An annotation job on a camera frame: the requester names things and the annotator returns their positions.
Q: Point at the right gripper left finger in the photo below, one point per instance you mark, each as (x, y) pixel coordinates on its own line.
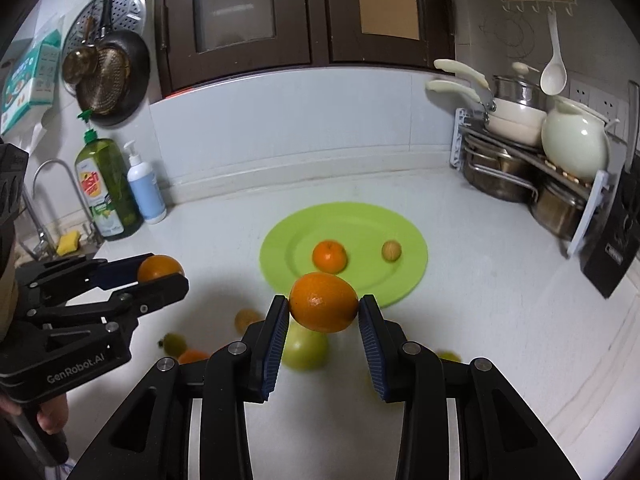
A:
(242, 372)

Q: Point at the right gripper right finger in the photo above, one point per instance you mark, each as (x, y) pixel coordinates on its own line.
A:
(405, 371)

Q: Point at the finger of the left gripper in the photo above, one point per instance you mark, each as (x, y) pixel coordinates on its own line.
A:
(121, 272)
(148, 297)

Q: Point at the small orange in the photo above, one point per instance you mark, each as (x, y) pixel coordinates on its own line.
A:
(158, 266)

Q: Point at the green apple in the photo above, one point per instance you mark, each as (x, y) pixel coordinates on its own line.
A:
(449, 356)
(305, 349)

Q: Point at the rough-skinned orange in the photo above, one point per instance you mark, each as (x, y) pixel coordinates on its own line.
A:
(192, 356)

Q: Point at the dark green tomato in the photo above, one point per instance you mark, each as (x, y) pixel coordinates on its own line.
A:
(173, 345)

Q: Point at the large orange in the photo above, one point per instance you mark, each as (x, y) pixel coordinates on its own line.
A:
(323, 302)

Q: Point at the person left hand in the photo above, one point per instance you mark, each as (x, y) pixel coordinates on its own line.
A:
(51, 417)

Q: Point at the brown walnut on counter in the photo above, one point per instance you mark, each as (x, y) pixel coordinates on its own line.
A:
(245, 318)

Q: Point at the yellow sponge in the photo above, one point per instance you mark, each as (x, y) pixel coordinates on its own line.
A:
(68, 243)

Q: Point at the green dish soap bottle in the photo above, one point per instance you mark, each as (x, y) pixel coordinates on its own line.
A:
(102, 176)

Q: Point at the chrome faucet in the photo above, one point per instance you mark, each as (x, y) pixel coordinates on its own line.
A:
(39, 208)

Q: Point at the white blue pump bottle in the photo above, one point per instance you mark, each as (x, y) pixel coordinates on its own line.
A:
(143, 183)

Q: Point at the small brown walnut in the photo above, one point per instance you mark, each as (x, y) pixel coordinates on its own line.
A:
(391, 250)

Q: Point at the mandarin on plate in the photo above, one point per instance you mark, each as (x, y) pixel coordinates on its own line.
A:
(329, 256)

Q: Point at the black frying pan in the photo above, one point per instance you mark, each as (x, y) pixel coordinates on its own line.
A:
(116, 88)

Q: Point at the teal white paper box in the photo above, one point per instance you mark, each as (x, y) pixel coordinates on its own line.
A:
(30, 87)

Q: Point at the brass strainer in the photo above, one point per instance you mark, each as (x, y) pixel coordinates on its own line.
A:
(82, 61)

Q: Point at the steel pot under rack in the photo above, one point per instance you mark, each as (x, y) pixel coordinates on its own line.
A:
(495, 172)

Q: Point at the small steel pot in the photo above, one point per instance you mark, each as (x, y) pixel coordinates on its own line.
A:
(558, 210)

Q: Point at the black knife block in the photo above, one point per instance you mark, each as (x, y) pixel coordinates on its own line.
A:
(610, 255)

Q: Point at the white metal pot rack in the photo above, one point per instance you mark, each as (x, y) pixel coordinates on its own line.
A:
(595, 194)

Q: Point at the perforated steel steamer plate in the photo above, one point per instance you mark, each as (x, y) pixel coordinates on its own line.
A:
(125, 15)

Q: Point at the cream saucepan lower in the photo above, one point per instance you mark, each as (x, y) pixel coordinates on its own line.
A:
(505, 129)

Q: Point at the cream saucepan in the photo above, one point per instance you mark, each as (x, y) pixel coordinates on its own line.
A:
(478, 81)
(505, 129)

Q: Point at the cream saucepan upper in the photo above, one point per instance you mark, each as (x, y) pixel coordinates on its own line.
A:
(478, 81)

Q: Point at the white ceramic pot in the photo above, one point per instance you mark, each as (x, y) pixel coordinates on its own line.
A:
(574, 139)

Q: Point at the steel pot with lid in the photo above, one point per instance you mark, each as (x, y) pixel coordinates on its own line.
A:
(517, 88)

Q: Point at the white plastic ladle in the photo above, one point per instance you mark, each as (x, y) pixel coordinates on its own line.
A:
(553, 77)

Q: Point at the dark wooden window frame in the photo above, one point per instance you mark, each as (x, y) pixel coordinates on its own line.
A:
(201, 41)

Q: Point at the white wall socket strip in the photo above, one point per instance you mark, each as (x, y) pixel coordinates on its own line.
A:
(598, 100)

